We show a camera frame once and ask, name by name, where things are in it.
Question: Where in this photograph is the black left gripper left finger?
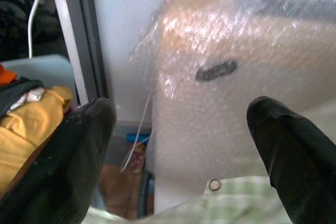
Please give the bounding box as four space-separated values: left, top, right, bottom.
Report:
0 97 118 224

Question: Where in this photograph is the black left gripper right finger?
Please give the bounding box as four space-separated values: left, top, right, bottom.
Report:
247 96 336 224

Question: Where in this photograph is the green checked shirt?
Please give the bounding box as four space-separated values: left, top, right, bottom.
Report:
83 175 292 224

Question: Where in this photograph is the yellow garment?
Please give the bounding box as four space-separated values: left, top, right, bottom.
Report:
0 85 74 187

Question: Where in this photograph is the brown cardboard box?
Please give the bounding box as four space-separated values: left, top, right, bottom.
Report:
97 144 154 221

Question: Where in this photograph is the blue plastic object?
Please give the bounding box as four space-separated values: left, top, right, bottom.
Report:
127 132 151 144

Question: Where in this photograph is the black garment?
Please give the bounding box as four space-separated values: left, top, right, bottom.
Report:
0 76 45 117

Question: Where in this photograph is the pale blue laundry basket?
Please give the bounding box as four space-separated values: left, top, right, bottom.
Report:
0 55 79 109

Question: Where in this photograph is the bubble-wrapped cardboard box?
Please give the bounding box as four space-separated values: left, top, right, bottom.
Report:
128 0 336 180

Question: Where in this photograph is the orange garment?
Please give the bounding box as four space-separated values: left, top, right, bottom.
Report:
0 63 18 86

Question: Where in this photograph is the thin white string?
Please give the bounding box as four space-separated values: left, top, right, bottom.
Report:
120 95 152 174

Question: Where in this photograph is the grey door frame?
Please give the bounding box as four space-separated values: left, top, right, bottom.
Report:
47 0 109 105

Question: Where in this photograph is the white cable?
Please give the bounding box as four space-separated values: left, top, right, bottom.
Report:
27 0 47 59

